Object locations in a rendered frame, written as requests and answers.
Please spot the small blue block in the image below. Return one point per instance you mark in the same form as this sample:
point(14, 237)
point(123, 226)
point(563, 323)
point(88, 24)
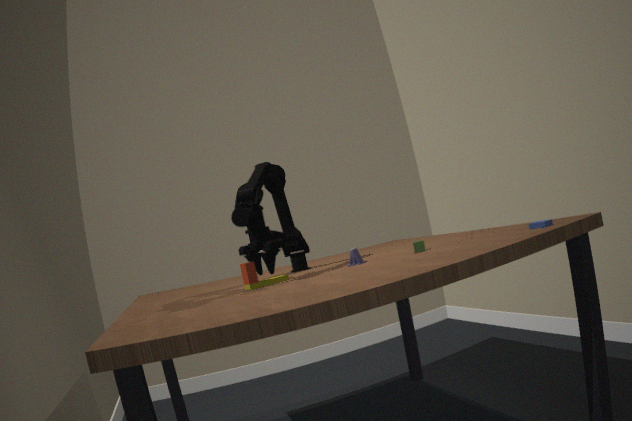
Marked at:
point(540, 224)

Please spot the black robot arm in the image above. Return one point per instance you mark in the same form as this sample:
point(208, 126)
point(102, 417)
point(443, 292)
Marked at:
point(248, 212)

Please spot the green block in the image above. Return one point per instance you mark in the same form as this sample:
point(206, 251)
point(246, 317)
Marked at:
point(419, 246)

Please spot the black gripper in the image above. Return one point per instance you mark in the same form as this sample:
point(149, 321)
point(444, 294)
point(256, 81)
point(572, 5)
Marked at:
point(260, 241)

